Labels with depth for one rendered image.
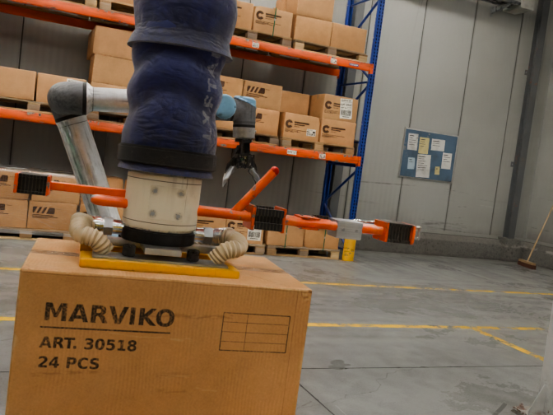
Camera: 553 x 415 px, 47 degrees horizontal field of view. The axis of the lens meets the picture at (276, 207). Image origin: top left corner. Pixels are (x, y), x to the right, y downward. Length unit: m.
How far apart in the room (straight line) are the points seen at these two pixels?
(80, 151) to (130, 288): 1.22
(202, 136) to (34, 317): 0.51
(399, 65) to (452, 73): 1.15
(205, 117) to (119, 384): 0.59
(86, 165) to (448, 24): 10.58
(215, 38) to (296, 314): 0.63
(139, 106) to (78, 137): 1.06
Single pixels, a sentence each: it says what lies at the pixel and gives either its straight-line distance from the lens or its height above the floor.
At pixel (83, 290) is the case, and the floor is 1.08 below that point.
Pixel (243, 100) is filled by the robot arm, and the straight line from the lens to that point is 2.58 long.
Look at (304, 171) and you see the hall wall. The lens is 10.96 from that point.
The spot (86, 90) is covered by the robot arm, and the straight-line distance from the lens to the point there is 2.36.
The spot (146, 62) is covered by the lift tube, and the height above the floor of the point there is 1.56.
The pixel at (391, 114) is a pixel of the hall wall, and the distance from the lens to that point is 11.76.
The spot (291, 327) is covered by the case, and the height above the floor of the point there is 1.03.
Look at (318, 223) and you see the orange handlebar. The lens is 1.58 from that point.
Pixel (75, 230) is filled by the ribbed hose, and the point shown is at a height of 1.19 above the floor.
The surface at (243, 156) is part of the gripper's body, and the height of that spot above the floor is 1.38.
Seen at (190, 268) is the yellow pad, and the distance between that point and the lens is 1.39.
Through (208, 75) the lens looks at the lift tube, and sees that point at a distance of 1.44.
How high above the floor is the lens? 1.38
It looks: 4 degrees down
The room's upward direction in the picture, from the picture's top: 7 degrees clockwise
